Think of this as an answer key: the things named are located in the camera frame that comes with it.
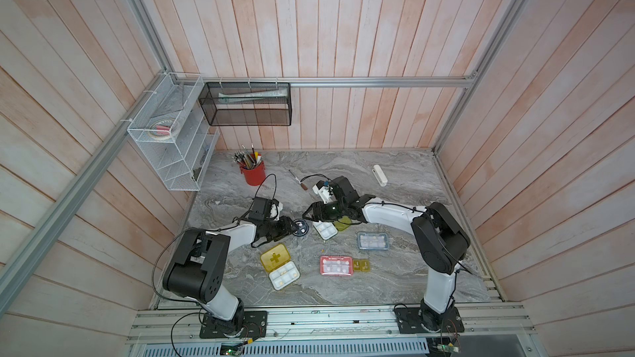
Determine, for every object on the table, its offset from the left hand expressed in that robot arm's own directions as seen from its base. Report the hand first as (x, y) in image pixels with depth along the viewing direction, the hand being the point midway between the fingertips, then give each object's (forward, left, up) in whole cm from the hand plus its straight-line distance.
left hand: (294, 232), depth 92 cm
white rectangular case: (+27, -37, +2) cm, 45 cm away
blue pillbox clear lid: (-3, -29, 0) cm, 30 cm away
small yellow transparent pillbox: (-12, -24, 0) cm, 27 cm away
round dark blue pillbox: (+2, -3, -1) cm, 4 cm away
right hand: (+3, -5, +6) cm, 8 cm away
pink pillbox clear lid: (-12, -15, -1) cm, 20 cm away
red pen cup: (+24, +18, +4) cm, 30 cm away
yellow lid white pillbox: (-14, +4, -1) cm, 14 cm away
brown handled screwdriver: (+23, -2, -1) cm, 23 cm away
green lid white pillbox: (+1, -13, 0) cm, 13 cm away
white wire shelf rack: (+11, +36, +27) cm, 46 cm away
